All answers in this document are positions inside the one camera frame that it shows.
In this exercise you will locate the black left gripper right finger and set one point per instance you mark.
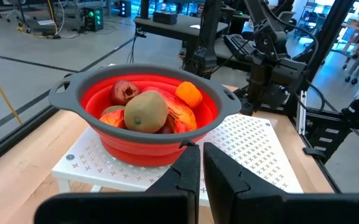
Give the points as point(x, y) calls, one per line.
point(229, 186)

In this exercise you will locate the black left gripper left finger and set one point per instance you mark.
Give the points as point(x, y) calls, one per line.
point(182, 174)

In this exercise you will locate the large orange red mango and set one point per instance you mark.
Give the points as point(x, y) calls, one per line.
point(182, 112)

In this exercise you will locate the brown kiwi fruit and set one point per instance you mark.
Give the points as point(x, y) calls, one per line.
point(146, 112)
point(112, 109)

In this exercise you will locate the orange mandarin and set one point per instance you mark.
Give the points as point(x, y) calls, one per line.
point(188, 94)

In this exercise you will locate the small orange red pepper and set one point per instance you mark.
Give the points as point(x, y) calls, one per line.
point(114, 119)

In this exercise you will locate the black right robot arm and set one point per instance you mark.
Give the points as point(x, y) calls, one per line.
point(267, 34)

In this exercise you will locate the white perforated metal shelf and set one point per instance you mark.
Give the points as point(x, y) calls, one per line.
point(244, 146)

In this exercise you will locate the red grey collapsible colander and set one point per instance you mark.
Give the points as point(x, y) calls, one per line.
point(145, 69)

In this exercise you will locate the black desk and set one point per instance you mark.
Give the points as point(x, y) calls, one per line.
point(173, 29)

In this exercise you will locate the black box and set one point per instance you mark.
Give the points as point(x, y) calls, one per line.
point(165, 17)

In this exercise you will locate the computer tower green lights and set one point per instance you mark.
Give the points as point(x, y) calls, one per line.
point(93, 18)

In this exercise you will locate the silver mounting bracket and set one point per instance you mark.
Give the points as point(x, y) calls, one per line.
point(301, 112)

